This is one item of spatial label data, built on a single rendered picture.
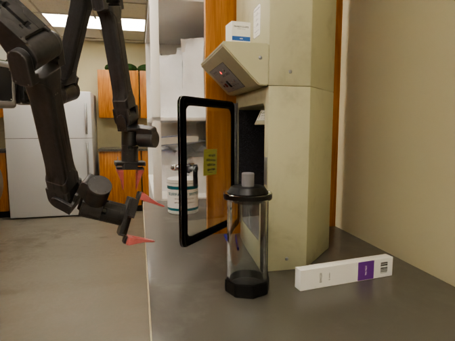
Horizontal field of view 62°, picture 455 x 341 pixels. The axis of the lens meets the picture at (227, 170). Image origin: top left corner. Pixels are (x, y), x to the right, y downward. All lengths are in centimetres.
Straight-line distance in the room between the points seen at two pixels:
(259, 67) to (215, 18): 43
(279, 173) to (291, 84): 22
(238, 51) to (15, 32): 46
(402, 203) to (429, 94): 32
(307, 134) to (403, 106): 34
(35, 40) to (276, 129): 55
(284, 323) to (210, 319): 14
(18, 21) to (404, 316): 91
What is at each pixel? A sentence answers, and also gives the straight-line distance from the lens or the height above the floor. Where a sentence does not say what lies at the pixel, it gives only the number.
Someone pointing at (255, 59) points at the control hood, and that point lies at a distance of 94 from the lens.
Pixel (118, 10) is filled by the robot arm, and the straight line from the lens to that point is 128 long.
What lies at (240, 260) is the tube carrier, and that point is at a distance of 84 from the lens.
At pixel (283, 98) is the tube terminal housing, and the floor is 138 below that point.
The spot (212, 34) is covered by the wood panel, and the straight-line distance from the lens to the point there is 132.
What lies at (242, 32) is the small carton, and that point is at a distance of 100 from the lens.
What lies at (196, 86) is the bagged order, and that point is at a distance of 220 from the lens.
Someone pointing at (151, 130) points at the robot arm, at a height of 130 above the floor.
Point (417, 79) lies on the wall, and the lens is 118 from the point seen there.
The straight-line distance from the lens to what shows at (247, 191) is 80.
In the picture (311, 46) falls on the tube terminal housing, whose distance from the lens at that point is 100.
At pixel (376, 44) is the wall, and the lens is 135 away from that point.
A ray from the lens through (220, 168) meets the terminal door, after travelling 116.
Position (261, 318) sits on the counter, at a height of 94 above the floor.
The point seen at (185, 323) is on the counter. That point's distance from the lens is 78.
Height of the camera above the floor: 131
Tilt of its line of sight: 7 degrees down
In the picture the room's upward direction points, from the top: straight up
